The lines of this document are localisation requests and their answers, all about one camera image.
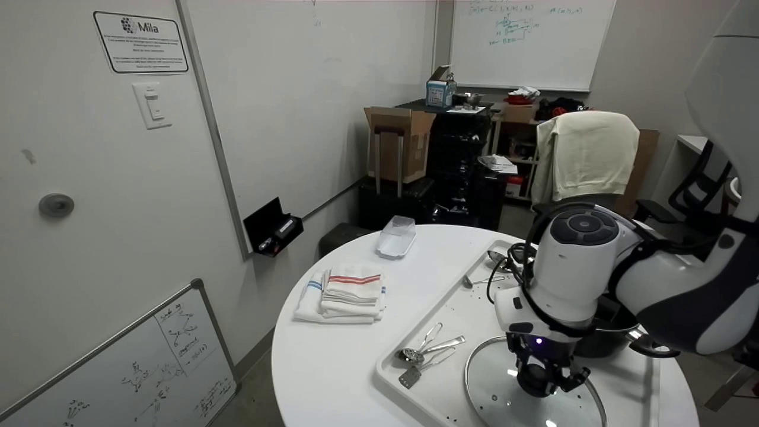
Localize chair under cream cloth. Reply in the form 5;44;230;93
525;110;644;232

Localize glass lid with black knob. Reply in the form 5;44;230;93
461;338;610;427

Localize round grey wall stopper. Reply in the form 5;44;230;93
36;191;77;224

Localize small leaning whiteboard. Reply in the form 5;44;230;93
0;277;238;427

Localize red object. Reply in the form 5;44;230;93
503;83;546;106

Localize whiteboard with green writing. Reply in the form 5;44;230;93
448;0;620;95

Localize white plastic tray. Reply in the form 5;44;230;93
371;236;664;427

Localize blue tissue box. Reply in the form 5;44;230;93
421;65;457;112

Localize small metal utensil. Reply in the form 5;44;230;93
459;268;489;293

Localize large wall whiteboard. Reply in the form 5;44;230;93
172;0;440;259

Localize brown cardboard box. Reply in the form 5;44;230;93
363;105;438;191

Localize white light switch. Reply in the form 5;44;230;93
130;82;172;134

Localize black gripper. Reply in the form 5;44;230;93
505;332;593;398

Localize metal tongs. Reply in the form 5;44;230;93
395;321;468;391

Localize wooden shelf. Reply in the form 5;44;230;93
486;95;549;208

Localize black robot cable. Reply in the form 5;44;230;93
482;238;543;308

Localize folded white striped towel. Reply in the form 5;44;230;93
292;265;389;327

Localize cream cloth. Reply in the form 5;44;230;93
529;110;642;207

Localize clear plastic container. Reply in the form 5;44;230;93
375;213;420;262

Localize black wall holder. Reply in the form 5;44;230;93
241;198;306;259

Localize white wall sign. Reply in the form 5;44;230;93
89;8;191;76

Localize dark office chair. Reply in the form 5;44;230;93
636;141;759;239

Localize tall black cabinet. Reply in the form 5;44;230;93
423;105;498;230

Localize white paper sheet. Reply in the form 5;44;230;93
476;151;521;178

